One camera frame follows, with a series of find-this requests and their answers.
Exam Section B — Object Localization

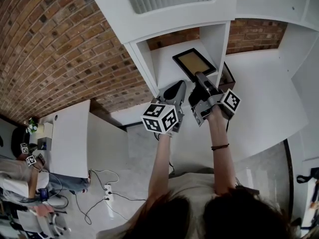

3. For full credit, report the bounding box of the person's right forearm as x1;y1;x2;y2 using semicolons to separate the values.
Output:
206;106;237;196

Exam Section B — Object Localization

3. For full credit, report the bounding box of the black office chair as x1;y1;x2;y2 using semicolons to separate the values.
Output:
10;126;31;159

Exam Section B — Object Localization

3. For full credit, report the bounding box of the person's left forearm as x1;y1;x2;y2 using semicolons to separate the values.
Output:
147;130;175;205

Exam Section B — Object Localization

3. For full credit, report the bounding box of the dark brown box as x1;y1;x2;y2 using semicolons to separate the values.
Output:
217;61;236;92

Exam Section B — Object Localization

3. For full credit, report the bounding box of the black floor cable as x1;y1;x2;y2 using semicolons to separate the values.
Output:
69;169;148;226

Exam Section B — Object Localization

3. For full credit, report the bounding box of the grey desk organiser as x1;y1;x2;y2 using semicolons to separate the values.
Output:
37;136;53;151

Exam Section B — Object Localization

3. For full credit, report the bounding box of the black wrist band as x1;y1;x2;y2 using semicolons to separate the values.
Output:
210;143;230;151

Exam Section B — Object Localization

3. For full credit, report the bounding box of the white office chair base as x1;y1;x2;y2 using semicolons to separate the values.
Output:
31;207;72;239

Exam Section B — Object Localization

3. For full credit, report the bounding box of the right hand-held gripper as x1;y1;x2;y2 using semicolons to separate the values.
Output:
188;71;242;127

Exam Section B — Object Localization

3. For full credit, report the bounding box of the white desk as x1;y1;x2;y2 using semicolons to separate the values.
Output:
37;99;92;179

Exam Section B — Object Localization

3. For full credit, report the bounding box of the white tissue box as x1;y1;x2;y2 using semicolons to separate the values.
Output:
37;122;54;137

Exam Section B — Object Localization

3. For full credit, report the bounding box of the white cable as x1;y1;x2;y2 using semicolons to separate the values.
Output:
89;169;121;185

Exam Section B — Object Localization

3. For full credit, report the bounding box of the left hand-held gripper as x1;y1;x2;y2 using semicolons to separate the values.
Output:
141;81;187;137

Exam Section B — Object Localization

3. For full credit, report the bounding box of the black bag strap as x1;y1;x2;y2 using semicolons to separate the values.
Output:
296;167;319;184

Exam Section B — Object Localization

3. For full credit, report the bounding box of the blue handheld device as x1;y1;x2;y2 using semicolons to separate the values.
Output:
37;188;49;202

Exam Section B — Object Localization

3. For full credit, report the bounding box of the white power strip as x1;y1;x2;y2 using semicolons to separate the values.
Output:
103;183;112;202

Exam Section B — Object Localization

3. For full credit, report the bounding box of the white shelf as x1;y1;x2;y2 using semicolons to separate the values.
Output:
86;0;319;163

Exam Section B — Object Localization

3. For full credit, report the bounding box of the black picture frame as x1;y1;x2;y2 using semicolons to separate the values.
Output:
172;48;217;81

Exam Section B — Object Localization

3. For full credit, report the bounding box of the small flower plant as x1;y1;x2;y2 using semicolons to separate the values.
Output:
24;118;39;134

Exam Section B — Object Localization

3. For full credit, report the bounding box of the person's light shirt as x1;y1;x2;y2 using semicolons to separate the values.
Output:
96;167;252;239

